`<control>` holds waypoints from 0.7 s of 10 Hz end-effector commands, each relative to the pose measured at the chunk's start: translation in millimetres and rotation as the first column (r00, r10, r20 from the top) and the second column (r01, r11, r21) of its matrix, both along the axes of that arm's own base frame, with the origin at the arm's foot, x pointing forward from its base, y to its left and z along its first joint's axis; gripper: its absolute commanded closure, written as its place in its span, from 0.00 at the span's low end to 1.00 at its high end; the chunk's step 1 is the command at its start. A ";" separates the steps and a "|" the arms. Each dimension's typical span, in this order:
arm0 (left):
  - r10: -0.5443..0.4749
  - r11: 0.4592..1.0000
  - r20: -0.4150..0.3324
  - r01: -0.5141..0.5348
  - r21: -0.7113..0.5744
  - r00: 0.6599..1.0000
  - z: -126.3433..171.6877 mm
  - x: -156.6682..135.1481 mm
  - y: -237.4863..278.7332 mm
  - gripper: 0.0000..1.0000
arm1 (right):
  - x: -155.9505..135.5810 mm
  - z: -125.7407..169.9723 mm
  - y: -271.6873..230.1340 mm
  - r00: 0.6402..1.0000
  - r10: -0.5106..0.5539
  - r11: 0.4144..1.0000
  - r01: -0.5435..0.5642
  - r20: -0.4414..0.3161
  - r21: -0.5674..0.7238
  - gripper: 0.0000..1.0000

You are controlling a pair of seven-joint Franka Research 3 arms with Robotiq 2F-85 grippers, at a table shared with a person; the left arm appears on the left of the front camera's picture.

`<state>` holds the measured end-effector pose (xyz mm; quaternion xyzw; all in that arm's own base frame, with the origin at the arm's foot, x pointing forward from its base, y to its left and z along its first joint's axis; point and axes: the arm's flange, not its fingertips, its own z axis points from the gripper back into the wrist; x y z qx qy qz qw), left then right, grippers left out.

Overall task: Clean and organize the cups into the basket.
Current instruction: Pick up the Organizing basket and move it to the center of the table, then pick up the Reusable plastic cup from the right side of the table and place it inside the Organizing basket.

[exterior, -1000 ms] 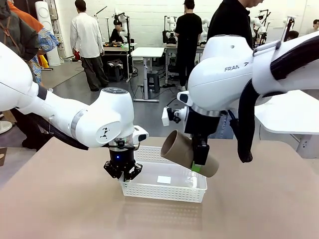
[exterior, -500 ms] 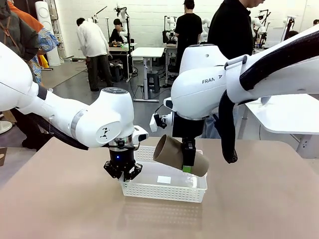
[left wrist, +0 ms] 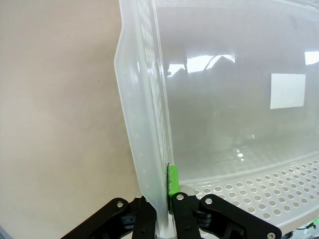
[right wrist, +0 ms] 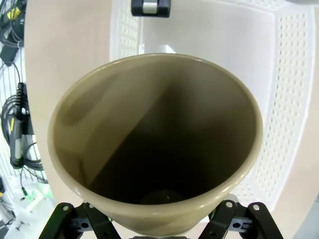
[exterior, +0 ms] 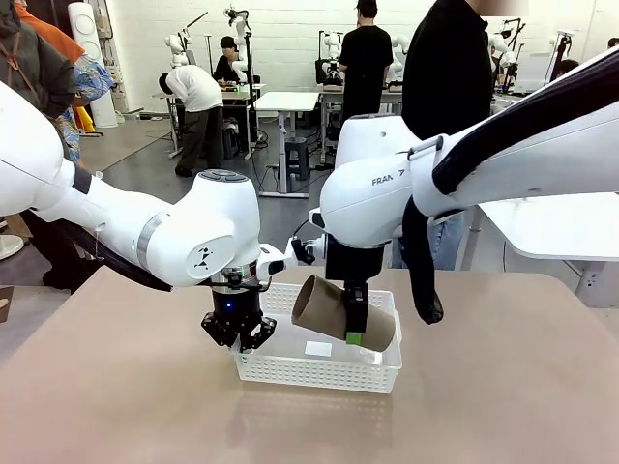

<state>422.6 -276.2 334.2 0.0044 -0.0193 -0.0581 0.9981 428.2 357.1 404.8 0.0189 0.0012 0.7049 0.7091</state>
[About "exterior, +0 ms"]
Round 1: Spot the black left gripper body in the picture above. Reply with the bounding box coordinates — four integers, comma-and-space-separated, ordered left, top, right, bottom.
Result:
210, 283, 266, 339

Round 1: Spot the brown paper cup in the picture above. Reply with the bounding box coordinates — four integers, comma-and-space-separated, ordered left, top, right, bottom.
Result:
290, 274, 398, 353

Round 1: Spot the mannequin in grey jacket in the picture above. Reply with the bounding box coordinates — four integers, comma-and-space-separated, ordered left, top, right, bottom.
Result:
0, 0, 105, 291

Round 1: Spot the person in black polo shirt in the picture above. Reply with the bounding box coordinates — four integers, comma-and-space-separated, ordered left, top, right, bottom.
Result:
390, 0, 495, 271

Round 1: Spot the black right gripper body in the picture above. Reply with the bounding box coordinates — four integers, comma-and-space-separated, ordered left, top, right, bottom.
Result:
324, 235, 384, 291

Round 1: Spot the brown cardboard piece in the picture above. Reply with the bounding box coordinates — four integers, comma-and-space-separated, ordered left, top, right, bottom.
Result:
0, 285, 15, 324

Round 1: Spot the white standing desk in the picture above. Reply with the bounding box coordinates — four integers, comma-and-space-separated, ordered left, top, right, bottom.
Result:
253, 91, 320, 199

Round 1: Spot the mannequin in orange patterned clothes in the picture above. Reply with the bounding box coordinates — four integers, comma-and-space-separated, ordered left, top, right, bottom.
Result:
14, 0, 117, 165

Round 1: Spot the person in white shirt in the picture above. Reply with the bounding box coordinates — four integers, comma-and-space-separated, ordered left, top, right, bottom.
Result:
159, 65, 224, 178

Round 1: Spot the white perforated plastic basket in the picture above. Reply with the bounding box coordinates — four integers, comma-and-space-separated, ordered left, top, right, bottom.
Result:
230, 282, 403, 395

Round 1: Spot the dark low stool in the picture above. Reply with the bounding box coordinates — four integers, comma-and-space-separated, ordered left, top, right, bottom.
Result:
221, 120, 241, 159

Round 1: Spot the white round stand base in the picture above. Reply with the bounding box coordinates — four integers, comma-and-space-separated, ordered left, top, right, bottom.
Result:
0, 233, 25, 262

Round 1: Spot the seated person with black cap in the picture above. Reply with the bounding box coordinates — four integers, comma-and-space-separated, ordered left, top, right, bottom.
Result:
212, 36, 243, 83

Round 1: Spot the grey plastic stool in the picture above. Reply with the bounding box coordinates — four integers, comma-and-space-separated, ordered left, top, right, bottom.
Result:
283, 137, 310, 183

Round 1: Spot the white tower fan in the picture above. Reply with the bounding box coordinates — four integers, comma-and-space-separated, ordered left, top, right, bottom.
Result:
67, 2, 119, 130

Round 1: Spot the white side table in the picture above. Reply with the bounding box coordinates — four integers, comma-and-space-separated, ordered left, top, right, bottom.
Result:
476, 192, 619, 310

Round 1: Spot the black tripod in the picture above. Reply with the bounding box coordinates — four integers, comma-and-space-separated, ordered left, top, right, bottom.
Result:
548, 31, 575, 83

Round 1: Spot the person in black t-shirt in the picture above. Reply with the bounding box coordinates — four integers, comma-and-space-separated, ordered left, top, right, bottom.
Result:
338, 0, 394, 122

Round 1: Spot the black cable sleeve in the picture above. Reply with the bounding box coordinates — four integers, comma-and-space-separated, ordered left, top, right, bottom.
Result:
47, 219, 173, 294
403, 47, 619, 326

